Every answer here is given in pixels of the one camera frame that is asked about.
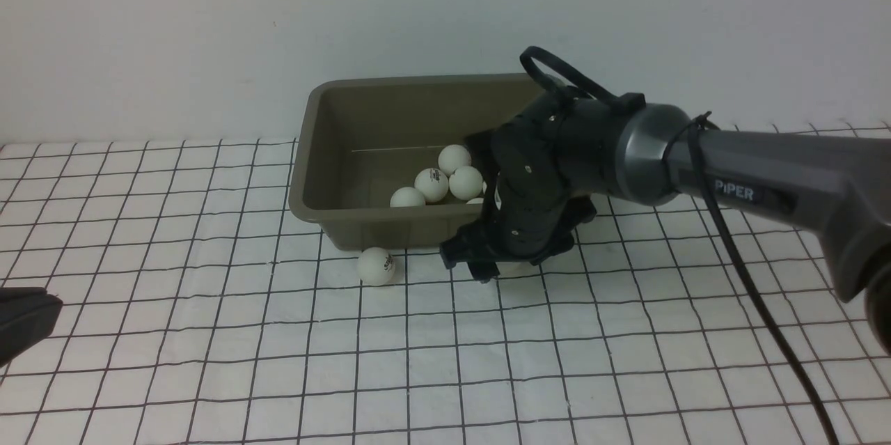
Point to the white black-grid tablecloth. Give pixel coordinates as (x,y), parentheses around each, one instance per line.
(199,310)

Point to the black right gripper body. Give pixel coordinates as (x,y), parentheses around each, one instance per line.
(545,163)

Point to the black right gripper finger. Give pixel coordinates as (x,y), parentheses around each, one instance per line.
(483,271)

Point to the white printed ball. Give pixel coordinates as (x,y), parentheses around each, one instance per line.
(433,184)
(375,266)

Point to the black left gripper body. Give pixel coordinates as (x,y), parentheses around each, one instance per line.
(28,315)

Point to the olive green plastic bin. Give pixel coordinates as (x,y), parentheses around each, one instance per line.
(363,139)

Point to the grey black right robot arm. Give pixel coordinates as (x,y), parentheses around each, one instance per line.
(835,187)

